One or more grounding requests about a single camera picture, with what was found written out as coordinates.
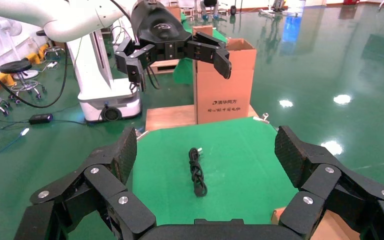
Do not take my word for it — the yellow floor barrier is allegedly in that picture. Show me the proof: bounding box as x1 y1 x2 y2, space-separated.
25 43 49 66
0 72 18 88

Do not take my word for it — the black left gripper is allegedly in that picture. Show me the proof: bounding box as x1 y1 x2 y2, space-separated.
114 0 233 93

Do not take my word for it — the black power cable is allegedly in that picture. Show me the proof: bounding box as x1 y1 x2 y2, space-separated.
187 147 209 198

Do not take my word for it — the small background cardboard box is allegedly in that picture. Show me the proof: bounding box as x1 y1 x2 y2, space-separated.
165 5 182 22

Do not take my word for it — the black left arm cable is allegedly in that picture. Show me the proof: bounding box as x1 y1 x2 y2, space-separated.
0 0 161 110

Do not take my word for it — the tall printed cardboard box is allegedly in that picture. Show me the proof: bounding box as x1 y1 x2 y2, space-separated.
191 24 257 125

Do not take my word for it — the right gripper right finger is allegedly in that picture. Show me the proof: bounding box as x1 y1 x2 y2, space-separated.
271 125 384 240

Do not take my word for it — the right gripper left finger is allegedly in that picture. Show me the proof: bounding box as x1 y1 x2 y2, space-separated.
14 127 157 240

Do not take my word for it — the metal table clip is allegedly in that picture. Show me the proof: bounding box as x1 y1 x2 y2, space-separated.
253 112 271 125
135 129 150 142

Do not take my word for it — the thin blue floor cable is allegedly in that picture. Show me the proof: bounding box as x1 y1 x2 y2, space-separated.
0 127 31 170

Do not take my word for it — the black power adapter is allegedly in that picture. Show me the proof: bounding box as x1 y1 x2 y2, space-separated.
28 113 54 126

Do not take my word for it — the seated person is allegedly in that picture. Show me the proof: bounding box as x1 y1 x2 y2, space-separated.
200 0 220 20

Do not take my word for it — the white robot body column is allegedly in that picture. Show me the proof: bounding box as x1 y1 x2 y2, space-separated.
66 19 143 123

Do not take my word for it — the green table cloth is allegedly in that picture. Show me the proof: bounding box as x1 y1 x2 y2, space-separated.
125 116 301 226

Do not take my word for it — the white standing fan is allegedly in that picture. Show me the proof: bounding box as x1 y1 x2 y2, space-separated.
0 18 23 51

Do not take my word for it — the low wooden crate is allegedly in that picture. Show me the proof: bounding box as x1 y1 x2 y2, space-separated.
148 58 180 75

